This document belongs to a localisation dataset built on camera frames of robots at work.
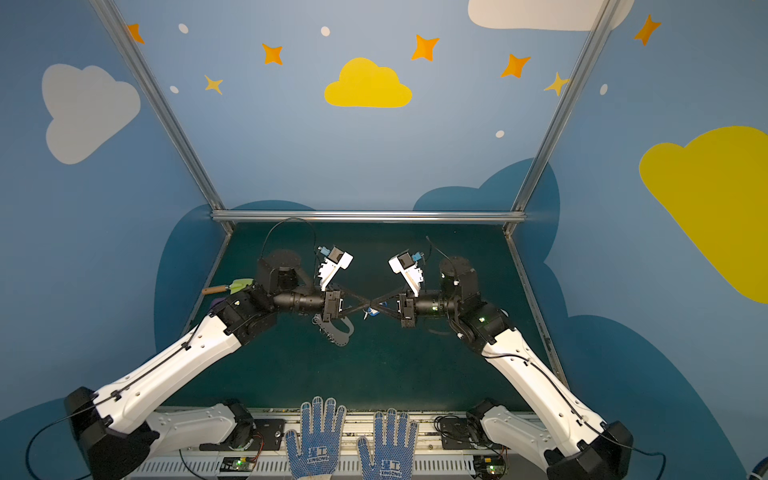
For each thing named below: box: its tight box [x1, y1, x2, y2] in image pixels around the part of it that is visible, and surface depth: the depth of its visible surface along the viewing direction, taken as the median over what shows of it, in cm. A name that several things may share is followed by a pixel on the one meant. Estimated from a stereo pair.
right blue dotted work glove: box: [357, 408, 419, 480], surface depth 73 cm
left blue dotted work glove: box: [285, 396, 347, 480], surface depth 75 cm
